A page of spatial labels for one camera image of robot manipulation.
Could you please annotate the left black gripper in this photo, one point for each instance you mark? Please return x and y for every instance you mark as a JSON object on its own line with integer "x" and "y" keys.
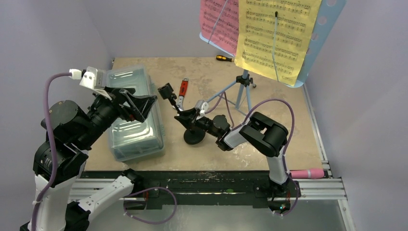
{"x": 139, "y": 106}

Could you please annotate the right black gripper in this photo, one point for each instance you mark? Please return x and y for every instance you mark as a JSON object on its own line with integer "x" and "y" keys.
{"x": 194, "y": 115}

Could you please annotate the red handled adjustable wrench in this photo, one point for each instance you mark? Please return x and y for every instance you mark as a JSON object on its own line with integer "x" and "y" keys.
{"x": 182, "y": 93}

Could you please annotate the black microphone stand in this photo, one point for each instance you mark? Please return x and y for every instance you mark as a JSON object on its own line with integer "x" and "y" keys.
{"x": 191, "y": 137}

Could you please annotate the pink sheet music page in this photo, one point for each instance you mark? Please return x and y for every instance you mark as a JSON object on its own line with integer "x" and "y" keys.
{"x": 219, "y": 24}

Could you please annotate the yellow sheet music page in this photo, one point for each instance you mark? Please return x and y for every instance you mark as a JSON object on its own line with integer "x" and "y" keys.
{"x": 274, "y": 36}

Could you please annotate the blue perforated music stand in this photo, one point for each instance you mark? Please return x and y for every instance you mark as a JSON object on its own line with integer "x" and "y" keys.
{"x": 328, "y": 14}

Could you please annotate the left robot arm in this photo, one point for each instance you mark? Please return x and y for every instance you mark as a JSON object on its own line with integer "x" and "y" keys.
{"x": 58, "y": 161}

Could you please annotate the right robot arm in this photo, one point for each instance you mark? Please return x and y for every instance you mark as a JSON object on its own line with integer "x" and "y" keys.
{"x": 265, "y": 134}

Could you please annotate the clear plastic storage box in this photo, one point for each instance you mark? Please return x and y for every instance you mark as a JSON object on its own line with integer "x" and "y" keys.
{"x": 135, "y": 140}

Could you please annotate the black yellow screwdriver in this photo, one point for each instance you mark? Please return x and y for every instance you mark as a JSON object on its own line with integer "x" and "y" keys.
{"x": 224, "y": 58}

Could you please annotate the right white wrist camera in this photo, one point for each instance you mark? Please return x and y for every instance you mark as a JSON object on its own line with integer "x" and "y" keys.
{"x": 202, "y": 107}

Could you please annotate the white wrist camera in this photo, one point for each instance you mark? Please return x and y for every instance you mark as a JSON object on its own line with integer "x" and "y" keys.
{"x": 202, "y": 107}
{"x": 91, "y": 78}

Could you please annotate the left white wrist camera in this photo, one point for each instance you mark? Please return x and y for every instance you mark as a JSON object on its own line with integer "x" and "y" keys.
{"x": 91, "y": 78}

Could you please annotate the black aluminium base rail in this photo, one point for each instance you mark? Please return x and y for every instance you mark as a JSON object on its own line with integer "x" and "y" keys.
{"x": 249, "y": 188}

